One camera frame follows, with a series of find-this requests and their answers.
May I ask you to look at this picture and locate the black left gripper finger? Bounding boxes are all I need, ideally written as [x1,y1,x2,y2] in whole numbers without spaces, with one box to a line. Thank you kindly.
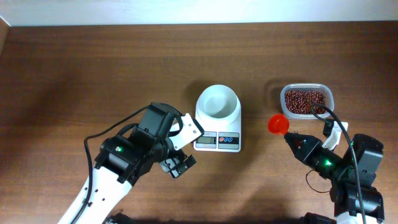
[178,155,197,174]
[160,158,180,179]

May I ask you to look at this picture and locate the red measuring scoop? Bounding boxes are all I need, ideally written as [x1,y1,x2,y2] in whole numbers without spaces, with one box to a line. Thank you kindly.
[267,114,290,135]

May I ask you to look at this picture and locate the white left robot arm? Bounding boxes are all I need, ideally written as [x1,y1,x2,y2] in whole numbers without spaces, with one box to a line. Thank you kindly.
[60,103,205,223]

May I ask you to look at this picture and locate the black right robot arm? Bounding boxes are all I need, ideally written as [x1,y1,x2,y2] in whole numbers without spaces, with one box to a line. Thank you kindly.
[284,132,385,223]

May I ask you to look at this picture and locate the white digital kitchen scale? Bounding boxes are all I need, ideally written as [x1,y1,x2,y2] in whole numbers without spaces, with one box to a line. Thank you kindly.
[194,109,242,152]

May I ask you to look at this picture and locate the white bowl on scale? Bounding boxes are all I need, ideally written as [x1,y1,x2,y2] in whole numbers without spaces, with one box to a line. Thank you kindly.
[196,85,241,120]

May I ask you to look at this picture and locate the clear plastic bean container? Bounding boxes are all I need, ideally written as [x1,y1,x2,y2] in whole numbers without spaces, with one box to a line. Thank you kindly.
[280,83,335,119]

